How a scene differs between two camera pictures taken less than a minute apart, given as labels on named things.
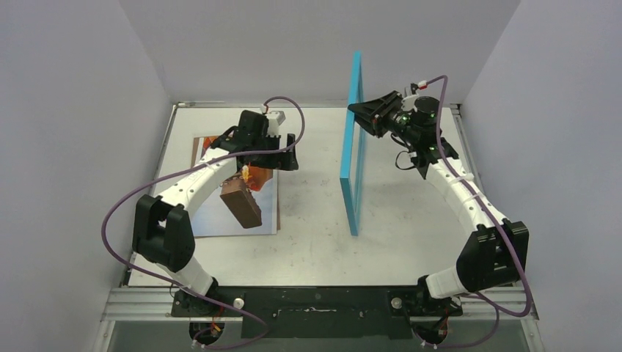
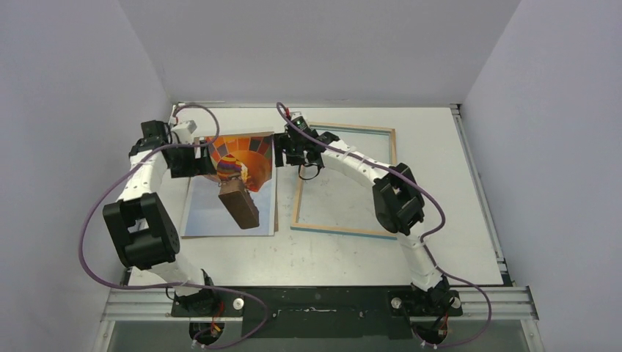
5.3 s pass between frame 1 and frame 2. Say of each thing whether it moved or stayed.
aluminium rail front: stayed
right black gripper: moved
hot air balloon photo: stayed
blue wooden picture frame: moved
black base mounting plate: stayed
